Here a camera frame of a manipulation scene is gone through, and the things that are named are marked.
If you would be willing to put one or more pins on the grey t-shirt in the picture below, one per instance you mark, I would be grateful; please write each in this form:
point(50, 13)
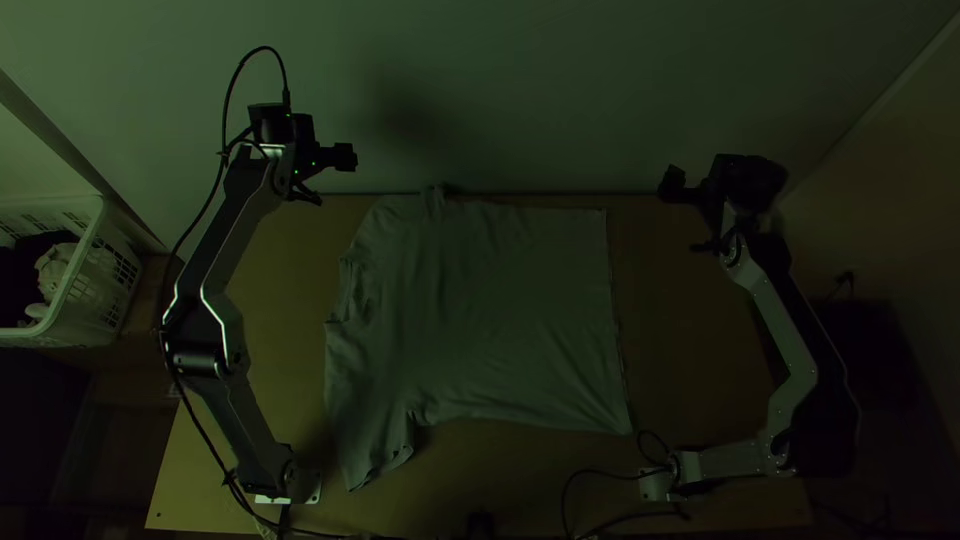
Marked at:
point(480, 315)

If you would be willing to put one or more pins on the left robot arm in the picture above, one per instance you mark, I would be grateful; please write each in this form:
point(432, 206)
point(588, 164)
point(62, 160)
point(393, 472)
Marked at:
point(206, 300)

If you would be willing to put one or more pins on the heap of clothes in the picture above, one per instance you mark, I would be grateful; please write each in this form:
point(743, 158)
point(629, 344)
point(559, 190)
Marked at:
point(52, 274)

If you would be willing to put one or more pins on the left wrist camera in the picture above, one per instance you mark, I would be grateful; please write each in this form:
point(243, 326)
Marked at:
point(343, 157)

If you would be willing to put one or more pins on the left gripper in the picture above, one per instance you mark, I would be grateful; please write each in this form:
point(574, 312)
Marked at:
point(309, 154)

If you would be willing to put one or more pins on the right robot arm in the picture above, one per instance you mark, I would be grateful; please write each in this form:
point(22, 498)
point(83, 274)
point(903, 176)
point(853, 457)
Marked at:
point(784, 330)

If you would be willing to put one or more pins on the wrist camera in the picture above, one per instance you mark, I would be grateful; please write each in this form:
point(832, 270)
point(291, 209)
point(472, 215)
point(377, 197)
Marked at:
point(673, 182)
point(343, 157)

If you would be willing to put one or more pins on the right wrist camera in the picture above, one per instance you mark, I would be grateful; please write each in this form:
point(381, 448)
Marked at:
point(673, 182)

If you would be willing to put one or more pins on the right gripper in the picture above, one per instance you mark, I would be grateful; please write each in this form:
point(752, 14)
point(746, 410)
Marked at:
point(721, 187)

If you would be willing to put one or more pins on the white laundry basket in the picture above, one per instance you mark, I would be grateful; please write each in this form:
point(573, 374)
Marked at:
point(101, 285)

